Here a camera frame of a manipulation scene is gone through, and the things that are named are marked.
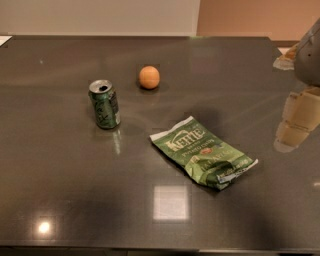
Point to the orange fruit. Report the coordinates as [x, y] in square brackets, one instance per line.
[149, 77]

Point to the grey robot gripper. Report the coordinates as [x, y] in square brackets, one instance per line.
[309, 63]

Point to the green soda can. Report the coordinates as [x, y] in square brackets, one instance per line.
[104, 101]

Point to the green jalapeno chip bag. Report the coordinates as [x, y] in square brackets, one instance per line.
[208, 160]

